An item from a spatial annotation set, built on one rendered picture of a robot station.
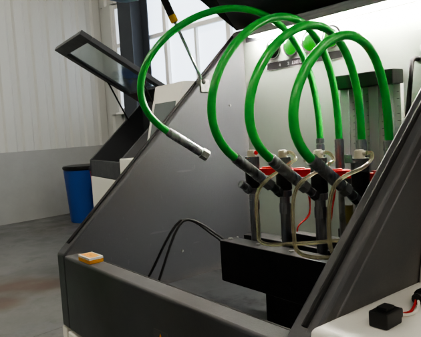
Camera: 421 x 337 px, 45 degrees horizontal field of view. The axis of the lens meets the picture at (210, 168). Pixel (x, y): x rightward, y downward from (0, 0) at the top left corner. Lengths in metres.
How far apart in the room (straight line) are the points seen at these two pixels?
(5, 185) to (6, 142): 0.61
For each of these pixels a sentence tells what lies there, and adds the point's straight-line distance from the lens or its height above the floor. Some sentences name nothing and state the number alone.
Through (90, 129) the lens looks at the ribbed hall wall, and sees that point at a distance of 8.32.
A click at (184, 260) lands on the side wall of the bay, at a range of 1.28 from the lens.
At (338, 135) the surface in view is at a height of 1.17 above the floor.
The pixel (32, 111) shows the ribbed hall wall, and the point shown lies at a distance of 7.92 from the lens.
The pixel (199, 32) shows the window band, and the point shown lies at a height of 2.41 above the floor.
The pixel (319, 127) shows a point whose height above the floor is 1.18.
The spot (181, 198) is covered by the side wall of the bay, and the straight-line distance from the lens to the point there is 1.25.
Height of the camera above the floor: 1.20
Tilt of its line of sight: 5 degrees down
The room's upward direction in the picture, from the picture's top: 3 degrees counter-clockwise
